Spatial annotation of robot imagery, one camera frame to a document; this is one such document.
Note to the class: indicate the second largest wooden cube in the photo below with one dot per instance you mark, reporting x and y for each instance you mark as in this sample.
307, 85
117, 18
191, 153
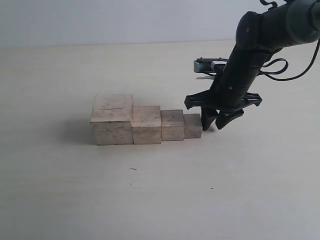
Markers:
146, 125

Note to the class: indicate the smallest wooden cube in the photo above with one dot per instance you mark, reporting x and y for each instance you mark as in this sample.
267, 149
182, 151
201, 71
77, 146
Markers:
192, 126

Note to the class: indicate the third largest wooden cube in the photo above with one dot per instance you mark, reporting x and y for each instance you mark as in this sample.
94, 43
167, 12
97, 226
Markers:
172, 125

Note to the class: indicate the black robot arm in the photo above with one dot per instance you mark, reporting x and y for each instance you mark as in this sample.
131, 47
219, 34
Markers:
258, 37

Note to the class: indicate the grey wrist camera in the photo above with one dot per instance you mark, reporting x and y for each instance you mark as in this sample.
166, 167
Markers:
209, 65

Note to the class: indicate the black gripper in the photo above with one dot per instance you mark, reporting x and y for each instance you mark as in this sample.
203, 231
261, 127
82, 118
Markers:
228, 93

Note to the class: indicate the white cable tie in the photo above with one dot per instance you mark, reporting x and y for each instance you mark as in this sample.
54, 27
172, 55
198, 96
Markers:
206, 78

